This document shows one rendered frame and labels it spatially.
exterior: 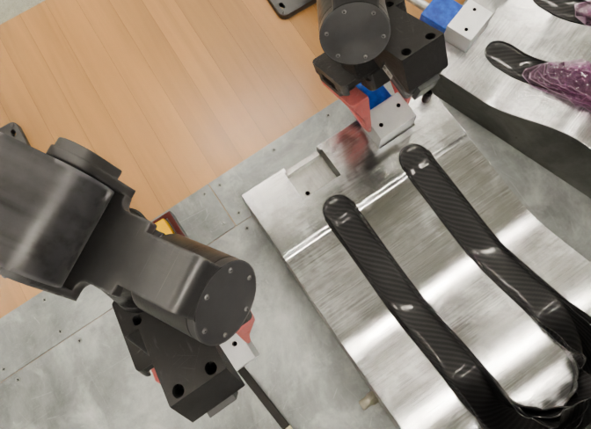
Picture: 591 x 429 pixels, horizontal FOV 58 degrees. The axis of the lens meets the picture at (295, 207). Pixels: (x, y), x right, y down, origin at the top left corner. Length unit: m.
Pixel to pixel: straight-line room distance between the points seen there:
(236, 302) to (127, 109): 0.50
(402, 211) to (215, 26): 0.40
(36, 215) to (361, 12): 0.27
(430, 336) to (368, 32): 0.32
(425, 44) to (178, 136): 0.41
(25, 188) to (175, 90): 0.49
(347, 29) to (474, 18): 0.33
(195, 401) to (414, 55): 0.31
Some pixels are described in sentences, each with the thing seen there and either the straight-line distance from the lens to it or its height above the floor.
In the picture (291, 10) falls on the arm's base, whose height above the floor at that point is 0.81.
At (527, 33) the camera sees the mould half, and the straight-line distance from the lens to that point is 0.78.
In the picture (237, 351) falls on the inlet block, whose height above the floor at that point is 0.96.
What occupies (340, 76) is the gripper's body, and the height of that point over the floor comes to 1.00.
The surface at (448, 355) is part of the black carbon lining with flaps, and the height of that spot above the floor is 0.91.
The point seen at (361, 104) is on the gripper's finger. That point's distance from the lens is 0.55.
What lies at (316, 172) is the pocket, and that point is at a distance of 0.65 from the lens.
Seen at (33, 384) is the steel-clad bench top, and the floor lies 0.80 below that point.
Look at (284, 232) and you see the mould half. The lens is 0.60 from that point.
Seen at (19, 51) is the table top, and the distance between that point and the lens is 0.91.
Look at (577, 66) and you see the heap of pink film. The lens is 0.72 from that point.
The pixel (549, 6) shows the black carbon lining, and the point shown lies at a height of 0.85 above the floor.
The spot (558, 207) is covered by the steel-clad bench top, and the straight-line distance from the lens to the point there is 0.76.
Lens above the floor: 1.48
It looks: 75 degrees down
